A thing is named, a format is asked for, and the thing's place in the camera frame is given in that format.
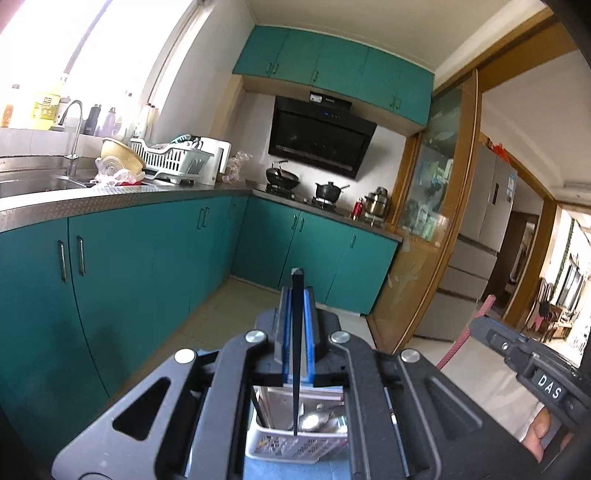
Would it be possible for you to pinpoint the black wok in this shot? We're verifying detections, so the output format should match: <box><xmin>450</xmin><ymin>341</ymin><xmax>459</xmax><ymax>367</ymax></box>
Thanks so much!
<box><xmin>265</xmin><ymin>160</ymin><xmax>300</xmax><ymax>188</ymax></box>

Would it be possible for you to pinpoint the dark chair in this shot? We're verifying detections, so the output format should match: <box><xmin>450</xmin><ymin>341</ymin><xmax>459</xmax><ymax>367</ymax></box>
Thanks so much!
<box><xmin>537</xmin><ymin>279</ymin><xmax>563</xmax><ymax>334</ymax></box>

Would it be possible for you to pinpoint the black range hood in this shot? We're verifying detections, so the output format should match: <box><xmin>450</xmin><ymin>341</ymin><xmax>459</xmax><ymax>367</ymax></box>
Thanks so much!
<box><xmin>268</xmin><ymin>92</ymin><xmax>378</xmax><ymax>180</ymax></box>

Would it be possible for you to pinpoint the white kitchen appliance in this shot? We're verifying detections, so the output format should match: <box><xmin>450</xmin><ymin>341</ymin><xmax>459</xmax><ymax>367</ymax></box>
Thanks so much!
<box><xmin>196</xmin><ymin>137</ymin><xmax>232</xmax><ymax>186</ymax></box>

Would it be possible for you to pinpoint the teal upper cabinet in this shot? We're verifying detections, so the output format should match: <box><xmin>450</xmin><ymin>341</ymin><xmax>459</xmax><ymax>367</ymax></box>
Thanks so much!
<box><xmin>232</xmin><ymin>25</ymin><xmax>435</xmax><ymax>136</ymax></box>

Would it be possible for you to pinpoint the black cooking pot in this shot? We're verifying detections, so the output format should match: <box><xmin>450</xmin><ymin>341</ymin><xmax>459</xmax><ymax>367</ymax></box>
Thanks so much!
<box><xmin>315</xmin><ymin>181</ymin><xmax>351</xmax><ymax>204</ymax></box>

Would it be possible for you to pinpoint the steel faucet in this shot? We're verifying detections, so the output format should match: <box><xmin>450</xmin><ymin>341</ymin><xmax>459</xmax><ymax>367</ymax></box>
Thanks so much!
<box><xmin>57</xmin><ymin>100</ymin><xmax>85</xmax><ymax>176</ymax></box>

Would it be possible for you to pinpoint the clear plastic bag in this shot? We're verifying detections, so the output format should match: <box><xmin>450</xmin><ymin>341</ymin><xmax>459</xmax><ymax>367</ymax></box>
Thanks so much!
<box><xmin>221</xmin><ymin>151</ymin><xmax>253</xmax><ymax>186</ymax></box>

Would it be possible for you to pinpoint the steel pot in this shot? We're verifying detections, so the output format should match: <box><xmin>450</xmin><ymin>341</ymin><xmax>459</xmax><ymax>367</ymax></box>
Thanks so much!
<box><xmin>363</xmin><ymin>186</ymin><xmax>393</xmax><ymax>218</ymax></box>

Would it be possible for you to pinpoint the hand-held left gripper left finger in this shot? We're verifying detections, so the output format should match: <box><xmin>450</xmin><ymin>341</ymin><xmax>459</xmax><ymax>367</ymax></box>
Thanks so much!
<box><xmin>51</xmin><ymin>286</ymin><xmax>293</xmax><ymax>480</ymax></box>

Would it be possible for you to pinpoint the steel sink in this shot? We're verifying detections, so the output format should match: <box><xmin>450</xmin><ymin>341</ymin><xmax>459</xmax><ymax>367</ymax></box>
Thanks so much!
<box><xmin>0</xmin><ymin>156</ymin><xmax>99</xmax><ymax>199</ymax></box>

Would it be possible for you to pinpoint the white dish rack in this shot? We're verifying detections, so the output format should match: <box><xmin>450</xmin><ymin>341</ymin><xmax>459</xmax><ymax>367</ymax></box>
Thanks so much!
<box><xmin>129</xmin><ymin>136</ymin><xmax>216</xmax><ymax>186</ymax></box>

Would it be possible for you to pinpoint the grey kitchen countertop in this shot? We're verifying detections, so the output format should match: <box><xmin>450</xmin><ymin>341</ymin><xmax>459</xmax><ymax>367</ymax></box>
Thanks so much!
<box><xmin>0</xmin><ymin>177</ymin><xmax>404</xmax><ymax>243</ymax></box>

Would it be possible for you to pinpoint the blue cloth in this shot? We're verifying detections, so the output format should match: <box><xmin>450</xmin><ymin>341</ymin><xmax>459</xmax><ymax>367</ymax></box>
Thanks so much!
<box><xmin>242</xmin><ymin>454</ymin><xmax>357</xmax><ymax>480</ymax></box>

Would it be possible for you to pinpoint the gas stove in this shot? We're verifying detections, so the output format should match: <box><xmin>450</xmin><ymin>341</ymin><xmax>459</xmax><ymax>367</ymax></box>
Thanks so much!
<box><xmin>265</xmin><ymin>183</ymin><xmax>345</xmax><ymax>213</ymax></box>

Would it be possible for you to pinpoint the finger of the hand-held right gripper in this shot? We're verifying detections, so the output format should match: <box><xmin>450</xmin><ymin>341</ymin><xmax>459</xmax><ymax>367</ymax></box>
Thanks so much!
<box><xmin>468</xmin><ymin>316</ymin><xmax>528</xmax><ymax>366</ymax></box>

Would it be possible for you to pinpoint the teal base cabinet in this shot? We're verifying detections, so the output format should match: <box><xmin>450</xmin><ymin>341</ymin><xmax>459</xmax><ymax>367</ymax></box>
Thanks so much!
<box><xmin>0</xmin><ymin>191</ymin><xmax>251</xmax><ymax>418</ymax></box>
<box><xmin>230</xmin><ymin>196</ymin><xmax>400</xmax><ymax>315</ymax></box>

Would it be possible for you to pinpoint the white bottle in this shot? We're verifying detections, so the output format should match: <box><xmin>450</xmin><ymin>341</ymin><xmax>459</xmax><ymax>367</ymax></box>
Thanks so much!
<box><xmin>136</xmin><ymin>103</ymin><xmax>156</xmax><ymax>142</ymax></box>

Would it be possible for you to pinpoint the person's right hand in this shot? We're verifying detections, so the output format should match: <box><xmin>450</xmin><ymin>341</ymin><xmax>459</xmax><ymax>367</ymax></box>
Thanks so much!
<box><xmin>522</xmin><ymin>407</ymin><xmax>571</xmax><ymax>463</ymax></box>

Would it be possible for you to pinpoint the pink stick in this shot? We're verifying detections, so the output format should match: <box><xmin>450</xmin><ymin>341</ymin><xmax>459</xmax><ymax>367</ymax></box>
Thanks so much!
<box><xmin>436</xmin><ymin>296</ymin><xmax>496</xmax><ymax>371</ymax></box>

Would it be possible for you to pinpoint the crumpled clear plastic wrap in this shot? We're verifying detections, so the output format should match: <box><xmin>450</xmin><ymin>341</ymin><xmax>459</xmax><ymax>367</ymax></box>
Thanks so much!
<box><xmin>94</xmin><ymin>156</ymin><xmax>145</xmax><ymax>186</ymax></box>

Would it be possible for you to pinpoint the yellow oil bottle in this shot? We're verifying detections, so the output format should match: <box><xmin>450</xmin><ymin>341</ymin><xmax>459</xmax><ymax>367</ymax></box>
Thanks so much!
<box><xmin>30</xmin><ymin>76</ymin><xmax>64</xmax><ymax>131</ymax></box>

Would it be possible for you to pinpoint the yellow plastic basin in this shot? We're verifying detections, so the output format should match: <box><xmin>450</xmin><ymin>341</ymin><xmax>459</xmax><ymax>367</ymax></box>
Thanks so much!
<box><xmin>100</xmin><ymin>137</ymin><xmax>147</xmax><ymax>174</ymax></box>

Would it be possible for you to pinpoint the amber bottle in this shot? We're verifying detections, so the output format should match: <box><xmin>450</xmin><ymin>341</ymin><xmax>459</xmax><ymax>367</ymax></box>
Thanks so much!
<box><xmin>0</xmin><ymin>84</ymin><xmax>22</xmax><ymax>129</ymax></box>

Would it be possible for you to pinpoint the white plastic utensil basket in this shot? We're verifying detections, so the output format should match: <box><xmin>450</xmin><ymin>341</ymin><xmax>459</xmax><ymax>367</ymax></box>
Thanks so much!
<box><xmin>244</xmin><ymin>385</ymin><xmax>350</xmax><ymax>465</ymax></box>

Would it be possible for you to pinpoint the steel spoon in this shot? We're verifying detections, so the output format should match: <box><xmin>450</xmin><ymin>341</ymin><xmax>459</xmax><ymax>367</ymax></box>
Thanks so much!
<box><xmin>298</xmin><ymin>406</ymin><xmax>332</xmax><ymax>433</ymax></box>

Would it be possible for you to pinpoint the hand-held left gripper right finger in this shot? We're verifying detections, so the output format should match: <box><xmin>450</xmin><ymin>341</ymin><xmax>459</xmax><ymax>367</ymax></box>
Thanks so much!
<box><xmin>303</xmin><ymin>286</ymin><xmax>542</xmax><ymax>480</ymax></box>

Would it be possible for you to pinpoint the silver refrigerator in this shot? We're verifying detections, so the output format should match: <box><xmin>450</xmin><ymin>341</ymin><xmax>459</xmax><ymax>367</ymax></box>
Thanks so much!
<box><xmin>413</xmin><ymin>143</ymin><xmax>519</xmax><ymax>343</ymax></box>

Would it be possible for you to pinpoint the kitchen window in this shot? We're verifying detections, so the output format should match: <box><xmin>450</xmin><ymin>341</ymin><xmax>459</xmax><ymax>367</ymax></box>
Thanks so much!
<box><xmin>0</xmin><ymin>0</ymin><xmax>205</xmax><ymax>131</ymax></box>

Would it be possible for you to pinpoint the dark bottle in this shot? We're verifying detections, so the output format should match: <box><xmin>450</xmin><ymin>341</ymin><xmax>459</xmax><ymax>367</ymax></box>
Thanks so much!
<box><xmin>82</xmin><ymin>103</ymin><xmax>102</xmax><ymax>136</ymax></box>

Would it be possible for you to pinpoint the wooden framed glass sliding door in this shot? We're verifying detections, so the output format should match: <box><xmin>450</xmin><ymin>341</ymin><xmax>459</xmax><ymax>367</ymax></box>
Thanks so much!
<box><xmin>368</xmin><ymin>69</ymin><xmax>482</xmax><ymax>352</ymax></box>

